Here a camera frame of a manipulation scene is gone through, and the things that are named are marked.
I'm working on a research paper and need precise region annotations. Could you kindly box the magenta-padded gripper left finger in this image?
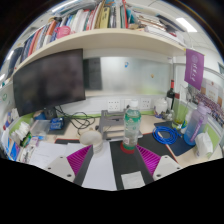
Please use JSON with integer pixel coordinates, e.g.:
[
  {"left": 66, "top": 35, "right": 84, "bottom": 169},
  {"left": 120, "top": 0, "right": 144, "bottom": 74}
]
[{"left": 44, "top": 144, "right": 95, "bottom": 187}]

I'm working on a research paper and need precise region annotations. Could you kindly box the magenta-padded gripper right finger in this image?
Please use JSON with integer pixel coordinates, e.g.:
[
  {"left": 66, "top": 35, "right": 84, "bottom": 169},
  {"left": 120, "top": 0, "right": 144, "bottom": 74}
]
[{"left": 134, "top": 144, "right": 183, "bottom": 183}]

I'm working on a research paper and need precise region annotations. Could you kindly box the green-labelled clear drink bottle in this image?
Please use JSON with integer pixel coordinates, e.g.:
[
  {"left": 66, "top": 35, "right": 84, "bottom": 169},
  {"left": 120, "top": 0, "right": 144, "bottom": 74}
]
[{"left": 120, "top": 98, "right": 142, "bottom": 149}]

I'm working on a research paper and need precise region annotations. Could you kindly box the white patterned paper cup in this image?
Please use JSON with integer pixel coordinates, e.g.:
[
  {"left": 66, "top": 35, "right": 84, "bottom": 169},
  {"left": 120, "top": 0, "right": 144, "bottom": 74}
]
[{"left": 79, "top": 129, "right": 104, "bottom": 154}]

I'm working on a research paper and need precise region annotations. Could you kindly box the small white paper square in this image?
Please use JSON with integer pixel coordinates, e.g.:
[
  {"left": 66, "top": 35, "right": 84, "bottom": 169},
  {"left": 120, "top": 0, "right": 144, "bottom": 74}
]
[{"left": 120, "top": 170, "right": 146, "bottom": 190}]

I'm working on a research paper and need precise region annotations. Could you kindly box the flat round red coaster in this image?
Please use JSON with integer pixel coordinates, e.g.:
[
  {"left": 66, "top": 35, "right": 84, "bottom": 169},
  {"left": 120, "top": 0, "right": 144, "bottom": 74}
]
[{"left": 119, "top": 141, "right": 137, "bottom": 155}]

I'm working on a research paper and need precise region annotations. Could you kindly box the black desk mat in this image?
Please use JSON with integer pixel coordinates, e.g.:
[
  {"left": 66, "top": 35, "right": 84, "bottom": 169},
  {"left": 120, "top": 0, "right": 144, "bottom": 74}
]
[{"left": 109, "top": 121, "right": 198, "bottom": 188}]

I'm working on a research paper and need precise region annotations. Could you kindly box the printed white paper sheet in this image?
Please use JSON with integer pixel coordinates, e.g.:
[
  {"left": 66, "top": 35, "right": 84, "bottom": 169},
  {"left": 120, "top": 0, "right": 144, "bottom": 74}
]
[{"left": 28, "top": 141, "right": 69, "bottom": 169}]

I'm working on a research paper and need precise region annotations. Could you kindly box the small blue box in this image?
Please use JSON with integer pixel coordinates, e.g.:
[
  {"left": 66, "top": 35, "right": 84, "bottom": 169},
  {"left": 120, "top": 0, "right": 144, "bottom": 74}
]
[{"left": 49, "top": 117, "right": 65, "bottom": 132}]

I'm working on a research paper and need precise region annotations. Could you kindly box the grey metal laptop stand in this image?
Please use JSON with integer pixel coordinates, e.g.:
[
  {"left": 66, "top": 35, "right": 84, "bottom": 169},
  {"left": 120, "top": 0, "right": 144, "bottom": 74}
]
[{"left": 98, "top": 109, "right": 144, "bottom": 141}]

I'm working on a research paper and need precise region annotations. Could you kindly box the clear plastic box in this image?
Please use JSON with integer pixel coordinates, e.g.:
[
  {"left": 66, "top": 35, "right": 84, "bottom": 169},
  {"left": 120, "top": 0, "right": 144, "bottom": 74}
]
[{"left": 30, "top": 119, "right": 51, "bottom": 137}]

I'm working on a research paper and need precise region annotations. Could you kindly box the white tissue pack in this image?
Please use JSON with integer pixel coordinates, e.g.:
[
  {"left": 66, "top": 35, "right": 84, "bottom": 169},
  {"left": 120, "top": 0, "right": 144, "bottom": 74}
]
[{"left": 194, "top": 132, "right": 214, "bottom": 158}]

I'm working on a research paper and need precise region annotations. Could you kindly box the white ceramic jar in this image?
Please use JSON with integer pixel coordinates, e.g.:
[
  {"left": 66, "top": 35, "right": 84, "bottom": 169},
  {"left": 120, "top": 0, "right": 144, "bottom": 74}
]
[{"left": 153, "top": 97, "right": 169, "bottom": 118}]

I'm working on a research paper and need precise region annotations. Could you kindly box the green clear tumbler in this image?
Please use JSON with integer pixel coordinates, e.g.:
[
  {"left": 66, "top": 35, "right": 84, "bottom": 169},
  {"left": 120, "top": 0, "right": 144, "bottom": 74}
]
[{"left": 171, "top": 93, "right": 191, "bottom": 130}]

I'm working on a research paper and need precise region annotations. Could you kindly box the dark wine bottle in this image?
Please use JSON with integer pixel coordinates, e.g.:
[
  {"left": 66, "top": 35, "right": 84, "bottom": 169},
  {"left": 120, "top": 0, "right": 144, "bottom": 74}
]
[{"left": 165, "top": 79, "right": 177, "bottom": 111}]

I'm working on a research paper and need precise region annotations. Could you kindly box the black computer monitor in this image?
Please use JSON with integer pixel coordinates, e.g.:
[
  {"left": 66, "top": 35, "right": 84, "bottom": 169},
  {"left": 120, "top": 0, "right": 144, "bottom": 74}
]
[{"left": 12, "top": 48, "right": 87, "bottom": 118}]

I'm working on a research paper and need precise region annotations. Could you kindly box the purple hanging pennant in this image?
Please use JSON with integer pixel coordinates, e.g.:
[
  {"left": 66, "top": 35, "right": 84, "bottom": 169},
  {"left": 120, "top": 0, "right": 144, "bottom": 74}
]
[{"left": 183, "top": 48, "right": 205, "bottom": 91}]

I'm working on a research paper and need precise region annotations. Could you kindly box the cream shelf with books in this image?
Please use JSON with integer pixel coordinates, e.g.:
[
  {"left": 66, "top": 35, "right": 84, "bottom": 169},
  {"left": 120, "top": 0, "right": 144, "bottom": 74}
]
[{"left": 6, "top": 0, "right": 188, "bottom": 78}]

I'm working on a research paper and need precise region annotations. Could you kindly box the ceiling light panel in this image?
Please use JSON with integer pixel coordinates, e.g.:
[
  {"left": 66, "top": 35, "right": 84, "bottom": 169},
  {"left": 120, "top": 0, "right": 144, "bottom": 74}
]
[{"left": 175, "top": 17, "right": 198, "bottom": 33}]

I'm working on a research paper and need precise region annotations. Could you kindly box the blue coiled cable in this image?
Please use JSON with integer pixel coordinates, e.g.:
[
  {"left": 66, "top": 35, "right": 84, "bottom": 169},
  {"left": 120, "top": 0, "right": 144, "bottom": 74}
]
[{"left": 152, "top": 125, "right": 183, "bottom": 146}]

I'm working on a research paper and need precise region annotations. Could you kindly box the black cable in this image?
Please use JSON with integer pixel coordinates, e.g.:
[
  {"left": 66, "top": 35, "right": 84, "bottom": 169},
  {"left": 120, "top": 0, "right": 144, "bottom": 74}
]
[{"left": 54, "top": 106, "right": 101, "bottom": 134}]

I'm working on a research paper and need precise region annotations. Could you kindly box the white wall socket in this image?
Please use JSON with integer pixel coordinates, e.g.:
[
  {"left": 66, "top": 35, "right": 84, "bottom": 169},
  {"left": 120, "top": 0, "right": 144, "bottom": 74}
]
[
  {"left": 106, "top": 98, "right": 122, "bottom": 113},
  {"left": 123, "top": 98, "right": 134, "bottom": 109},
  {"left": 139, "top": 97, "right": 153, "bottom": 110}
]

